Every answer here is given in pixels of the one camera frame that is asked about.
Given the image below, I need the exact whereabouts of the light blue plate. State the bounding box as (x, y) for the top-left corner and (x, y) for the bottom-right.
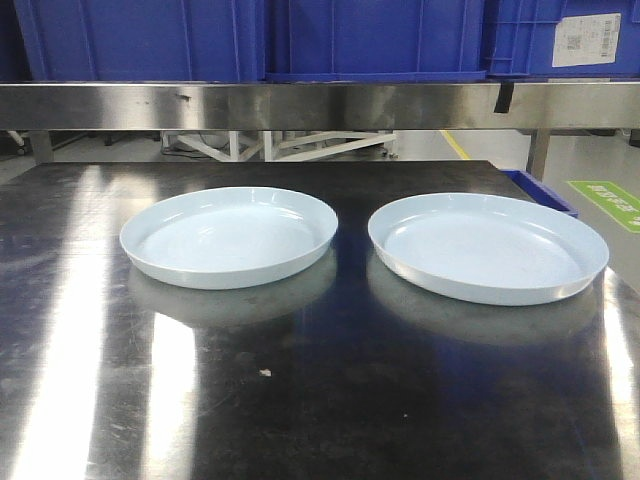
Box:
(119, 186), (339, 290)
(368, 193), (610, 306)

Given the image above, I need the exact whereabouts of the steel shelf leg, right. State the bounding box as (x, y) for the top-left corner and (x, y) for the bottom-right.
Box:
(526, 129), (551, 181)

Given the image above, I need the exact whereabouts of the steel shelf leg,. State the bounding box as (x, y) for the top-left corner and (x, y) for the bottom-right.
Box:
(526, 129), (551, 181)
(29, 130), (54, 165)

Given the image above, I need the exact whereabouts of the steel shelf leg, left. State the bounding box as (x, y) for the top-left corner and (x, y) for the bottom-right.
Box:
(29, 130), (54, 165)

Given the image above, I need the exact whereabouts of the blue plastic crate, middle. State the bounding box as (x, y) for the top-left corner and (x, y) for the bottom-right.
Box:
(265, 1), (486, 83)

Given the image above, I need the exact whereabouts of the blue plastic crate,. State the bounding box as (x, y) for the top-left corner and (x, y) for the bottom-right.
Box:
(482, 1), (639, 78)
(265, 1), (486, 83)
(14, 1), (265, 83)

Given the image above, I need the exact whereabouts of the blue bin beside table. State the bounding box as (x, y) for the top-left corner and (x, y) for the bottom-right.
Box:
(501, 169), (579, 218)

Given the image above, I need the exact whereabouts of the black tape strip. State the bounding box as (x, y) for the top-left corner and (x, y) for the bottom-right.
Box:
(494, 82), (514, 114)

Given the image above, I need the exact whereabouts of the blue plastic crate, right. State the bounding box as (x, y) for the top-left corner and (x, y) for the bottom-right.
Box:
(482, 1), (639, 78)

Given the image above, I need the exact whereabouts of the green floor sign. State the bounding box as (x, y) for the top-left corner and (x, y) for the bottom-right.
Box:
(567, 180), (639, 234)

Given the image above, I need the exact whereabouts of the blue plastic crate, left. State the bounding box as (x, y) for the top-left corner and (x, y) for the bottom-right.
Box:
(14, 1), (265, 83)

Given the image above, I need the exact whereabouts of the white paper label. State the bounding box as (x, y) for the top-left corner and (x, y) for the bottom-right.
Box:
(552, 13), (622, 68)

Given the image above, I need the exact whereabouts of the white metal frame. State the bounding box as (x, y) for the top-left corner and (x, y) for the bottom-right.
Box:
(159, 130), (397, 163)

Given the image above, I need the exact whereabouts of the stainless steel shelf rail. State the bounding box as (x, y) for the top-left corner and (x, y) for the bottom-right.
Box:
(1, 81), (639, 131)

